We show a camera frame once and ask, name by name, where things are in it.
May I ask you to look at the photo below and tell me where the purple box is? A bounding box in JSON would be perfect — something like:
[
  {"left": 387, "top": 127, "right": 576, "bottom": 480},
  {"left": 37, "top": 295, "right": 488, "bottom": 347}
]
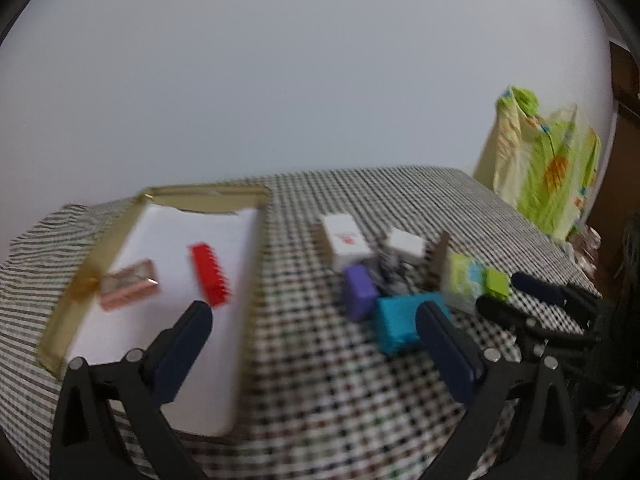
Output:
[{"left": 342, "top": 264, "right": 379, "bottom": 322}]

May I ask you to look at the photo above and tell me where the red toothed block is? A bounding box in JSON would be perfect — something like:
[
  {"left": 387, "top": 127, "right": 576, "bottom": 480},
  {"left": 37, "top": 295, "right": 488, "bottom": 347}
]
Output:
[{"left": 187, "top": 243, "right": 236, "bottom": 308}]

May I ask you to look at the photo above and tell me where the brown wooden door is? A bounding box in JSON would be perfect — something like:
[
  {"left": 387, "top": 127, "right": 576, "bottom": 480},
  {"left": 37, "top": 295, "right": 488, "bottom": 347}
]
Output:
[{"left": 580, "top": 40, "right": 640, "bottom": 281}]

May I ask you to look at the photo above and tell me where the checkered tablecloth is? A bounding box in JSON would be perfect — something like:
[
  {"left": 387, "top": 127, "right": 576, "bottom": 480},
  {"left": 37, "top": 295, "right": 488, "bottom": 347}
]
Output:
[{"left": 0, "top": 165, "right": 606, "bottom": 480}]

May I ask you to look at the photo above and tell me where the small white box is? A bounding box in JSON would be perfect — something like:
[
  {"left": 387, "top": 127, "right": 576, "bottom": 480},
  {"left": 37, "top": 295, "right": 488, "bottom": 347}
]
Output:
[{"left": 385, "top": 228, "right": 427, "bottom": 259}]

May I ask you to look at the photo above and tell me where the green floral cloth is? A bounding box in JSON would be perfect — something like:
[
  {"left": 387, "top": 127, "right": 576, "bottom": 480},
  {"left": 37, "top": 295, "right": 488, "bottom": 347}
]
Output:
[{"left": 472, "top": 85, "right": 603, "bottom": 241}]

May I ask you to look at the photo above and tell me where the teal box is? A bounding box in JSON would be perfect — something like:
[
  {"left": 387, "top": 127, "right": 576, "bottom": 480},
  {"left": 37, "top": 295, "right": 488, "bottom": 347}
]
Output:
[{"left": 374, "top": 294, "right": 451, "bottom": 356}]

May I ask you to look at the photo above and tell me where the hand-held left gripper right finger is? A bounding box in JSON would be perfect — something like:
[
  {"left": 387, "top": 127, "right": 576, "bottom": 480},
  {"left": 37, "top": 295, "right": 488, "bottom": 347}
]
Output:
[{"left": 416, "top": 301, "right": 581, "bottom": 480}]

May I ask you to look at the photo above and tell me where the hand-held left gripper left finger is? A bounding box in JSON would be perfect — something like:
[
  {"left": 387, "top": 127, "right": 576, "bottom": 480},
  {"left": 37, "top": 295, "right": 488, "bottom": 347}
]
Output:
[{"left": 50, "top": 301, "right": 214, "bottom": 480}]

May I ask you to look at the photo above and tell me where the green and blue box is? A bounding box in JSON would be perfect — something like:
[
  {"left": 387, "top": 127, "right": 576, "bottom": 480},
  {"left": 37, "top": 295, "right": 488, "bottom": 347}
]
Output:
[{"left": 440, "top": 253, "right": 487, "bottom": 313}]

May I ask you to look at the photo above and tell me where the rose gold box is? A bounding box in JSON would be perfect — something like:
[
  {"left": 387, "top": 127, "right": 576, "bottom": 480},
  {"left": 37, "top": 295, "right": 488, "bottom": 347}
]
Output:
[{"left": 98, "top": 259, "right": 162, "bottom": 312}]

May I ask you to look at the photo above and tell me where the black and white patterned item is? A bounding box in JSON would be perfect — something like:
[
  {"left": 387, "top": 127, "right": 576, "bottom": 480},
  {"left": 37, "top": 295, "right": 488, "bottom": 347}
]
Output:
[{"left": 372, "top": 252, "right": 416, "bottom": 296}]

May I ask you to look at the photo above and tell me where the white box with red print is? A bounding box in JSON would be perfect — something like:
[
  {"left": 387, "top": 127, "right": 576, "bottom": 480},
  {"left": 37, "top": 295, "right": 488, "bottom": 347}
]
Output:
[{"left": 320, "top": 213, "right": 373, "bottom": 272}]

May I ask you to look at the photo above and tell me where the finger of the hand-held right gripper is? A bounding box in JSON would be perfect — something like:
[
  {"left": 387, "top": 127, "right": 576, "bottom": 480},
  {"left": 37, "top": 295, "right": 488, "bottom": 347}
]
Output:
[
  {"left": 475, "top": 296, "right": 598, "bottom": 353},
  {"left": 511, "top": 272, "right": 603, "bottom": 313}
]

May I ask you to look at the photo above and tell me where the brown block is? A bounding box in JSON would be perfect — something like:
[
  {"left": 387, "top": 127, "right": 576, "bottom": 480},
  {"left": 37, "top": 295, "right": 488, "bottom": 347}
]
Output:
[{"left": 427, "top": 232, "right": 452, "bottom": 291}]

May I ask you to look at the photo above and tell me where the gold-rimmed white tray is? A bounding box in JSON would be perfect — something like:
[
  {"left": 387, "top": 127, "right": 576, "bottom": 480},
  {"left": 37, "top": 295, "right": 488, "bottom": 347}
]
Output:
[{"left": 37, "top": 185, "right": 273, "bottom": 436}]

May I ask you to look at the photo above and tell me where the small green box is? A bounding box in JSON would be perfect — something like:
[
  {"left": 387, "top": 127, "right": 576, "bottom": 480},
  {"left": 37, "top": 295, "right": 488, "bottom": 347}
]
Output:
[{"left": 484, "top": 268, "right": 511, "bottom": 302}]

